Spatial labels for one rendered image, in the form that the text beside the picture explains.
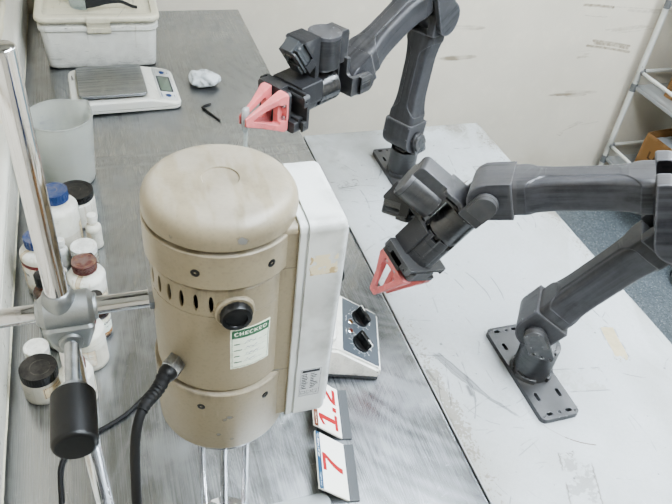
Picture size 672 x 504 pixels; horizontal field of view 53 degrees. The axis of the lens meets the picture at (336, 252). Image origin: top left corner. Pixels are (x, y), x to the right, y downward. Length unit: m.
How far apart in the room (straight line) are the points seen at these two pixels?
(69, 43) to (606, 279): 1.46
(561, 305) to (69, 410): 0.79
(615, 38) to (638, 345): 1.97
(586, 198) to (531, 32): 1.95
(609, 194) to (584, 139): 2.39
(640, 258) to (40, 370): 0.86
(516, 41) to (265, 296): 2.47
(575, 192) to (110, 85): 1.21
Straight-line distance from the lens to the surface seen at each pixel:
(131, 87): 1.79
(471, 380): 1.17
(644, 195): 0.96
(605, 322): 1.37
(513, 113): 3.04
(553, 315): 1.08
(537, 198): 0.97
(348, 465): 1.03
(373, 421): 1.08
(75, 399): 0.45
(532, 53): 2.93
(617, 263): 1.03
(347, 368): 1.10
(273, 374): 0.53
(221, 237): 0.41
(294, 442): 1.05
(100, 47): 1.97
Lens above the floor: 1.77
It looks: 40 degrees down
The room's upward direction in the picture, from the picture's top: 7 degrees clockwise
